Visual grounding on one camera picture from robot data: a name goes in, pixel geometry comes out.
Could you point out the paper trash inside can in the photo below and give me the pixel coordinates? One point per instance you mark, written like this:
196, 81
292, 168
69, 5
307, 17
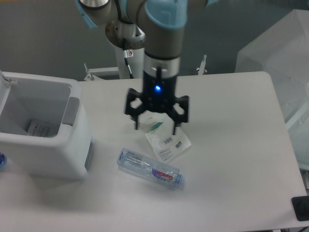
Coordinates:
39, 128

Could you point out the clear plastic water bottle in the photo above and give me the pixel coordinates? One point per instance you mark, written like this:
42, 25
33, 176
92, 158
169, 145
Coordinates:
150, 169

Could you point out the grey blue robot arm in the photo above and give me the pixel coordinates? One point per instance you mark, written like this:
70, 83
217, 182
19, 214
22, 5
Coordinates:
163, 24

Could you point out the white torn plastic package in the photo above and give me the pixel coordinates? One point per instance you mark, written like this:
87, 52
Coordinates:
158, 130

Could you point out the black device at table edge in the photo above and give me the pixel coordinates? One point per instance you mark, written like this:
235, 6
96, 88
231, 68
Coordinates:
301, 207

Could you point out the white plastic trash can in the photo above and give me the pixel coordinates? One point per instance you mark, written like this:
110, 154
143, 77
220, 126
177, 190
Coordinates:
66, 152

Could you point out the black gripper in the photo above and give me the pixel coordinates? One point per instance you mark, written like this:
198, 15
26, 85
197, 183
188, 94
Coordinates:
159, 94

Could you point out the blue bottle cap at edge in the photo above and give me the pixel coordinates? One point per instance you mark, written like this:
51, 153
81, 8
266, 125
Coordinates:
3, 160

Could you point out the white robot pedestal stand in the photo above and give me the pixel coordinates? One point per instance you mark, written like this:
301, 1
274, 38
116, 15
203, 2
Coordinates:
93, 74

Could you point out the white covered box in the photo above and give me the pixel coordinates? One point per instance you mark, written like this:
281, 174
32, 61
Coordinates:
283, 52

